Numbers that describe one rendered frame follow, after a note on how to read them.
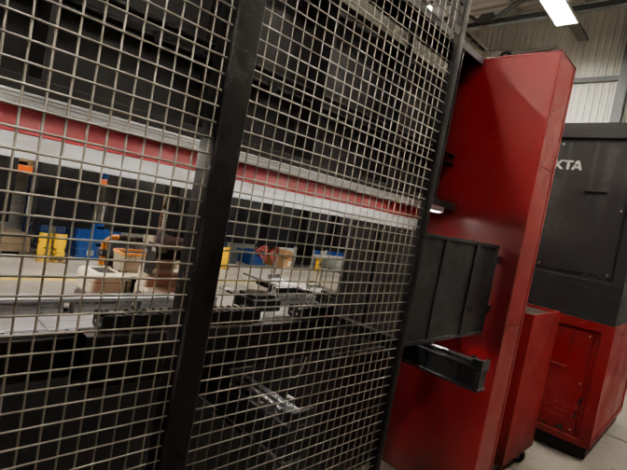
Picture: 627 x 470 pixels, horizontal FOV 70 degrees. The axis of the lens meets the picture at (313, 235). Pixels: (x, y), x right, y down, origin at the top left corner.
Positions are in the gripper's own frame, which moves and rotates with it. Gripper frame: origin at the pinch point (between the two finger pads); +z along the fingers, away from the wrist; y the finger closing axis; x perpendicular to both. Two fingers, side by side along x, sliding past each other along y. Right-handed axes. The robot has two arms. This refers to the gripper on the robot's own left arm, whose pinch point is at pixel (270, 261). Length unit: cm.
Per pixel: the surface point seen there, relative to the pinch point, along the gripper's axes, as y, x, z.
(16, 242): 25, 522, -209
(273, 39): -43, -69, -56
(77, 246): 106, 526, -210
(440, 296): 31, -63, 36
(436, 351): 41, -49, 56
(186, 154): -65, -41, -20
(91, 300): -87, -15, 21
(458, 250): 39, -74, 19
